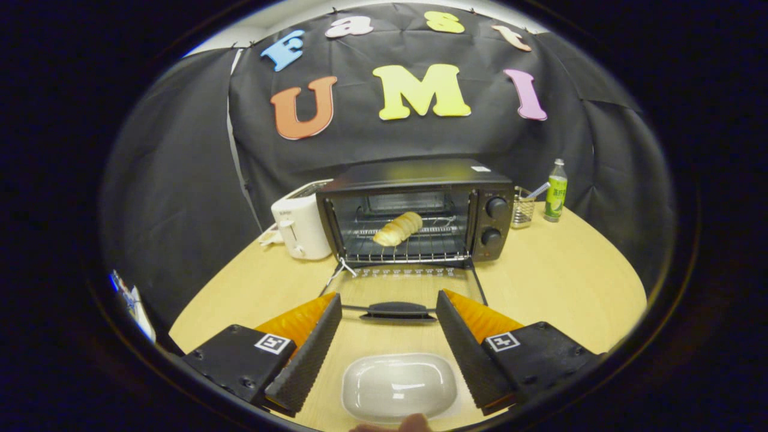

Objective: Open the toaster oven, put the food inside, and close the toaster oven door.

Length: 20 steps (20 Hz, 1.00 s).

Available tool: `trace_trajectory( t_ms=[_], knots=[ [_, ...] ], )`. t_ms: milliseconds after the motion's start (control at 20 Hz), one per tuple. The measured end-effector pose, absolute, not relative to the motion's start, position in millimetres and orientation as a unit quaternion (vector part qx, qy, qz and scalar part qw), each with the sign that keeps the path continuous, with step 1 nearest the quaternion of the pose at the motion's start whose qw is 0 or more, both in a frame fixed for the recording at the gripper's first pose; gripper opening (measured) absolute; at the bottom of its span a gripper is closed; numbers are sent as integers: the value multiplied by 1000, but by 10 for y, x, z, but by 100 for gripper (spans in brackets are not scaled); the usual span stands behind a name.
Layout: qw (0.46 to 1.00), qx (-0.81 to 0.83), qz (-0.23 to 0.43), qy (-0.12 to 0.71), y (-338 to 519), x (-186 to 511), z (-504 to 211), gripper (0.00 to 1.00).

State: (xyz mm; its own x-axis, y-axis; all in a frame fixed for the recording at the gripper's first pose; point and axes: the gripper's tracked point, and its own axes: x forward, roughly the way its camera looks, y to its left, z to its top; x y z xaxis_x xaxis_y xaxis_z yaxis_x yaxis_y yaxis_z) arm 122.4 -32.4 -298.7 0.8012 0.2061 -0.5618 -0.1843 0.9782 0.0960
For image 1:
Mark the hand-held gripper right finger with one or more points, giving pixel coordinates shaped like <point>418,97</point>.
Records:
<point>471,360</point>

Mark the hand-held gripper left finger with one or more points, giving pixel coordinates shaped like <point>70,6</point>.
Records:
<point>306,360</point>

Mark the black toaster oven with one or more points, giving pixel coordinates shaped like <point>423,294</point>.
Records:
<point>420,174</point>

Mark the white pop-up toaster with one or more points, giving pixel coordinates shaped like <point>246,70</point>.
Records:
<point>300,225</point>

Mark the white plate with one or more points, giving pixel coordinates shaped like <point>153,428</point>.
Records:
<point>399,387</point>

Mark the white and blue object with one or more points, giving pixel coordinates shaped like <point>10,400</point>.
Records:
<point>135,306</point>

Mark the green drink bottle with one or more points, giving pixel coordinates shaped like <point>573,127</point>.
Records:
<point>555,192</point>

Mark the black backdrop cloth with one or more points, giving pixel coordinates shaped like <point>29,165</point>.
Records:
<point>384,138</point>

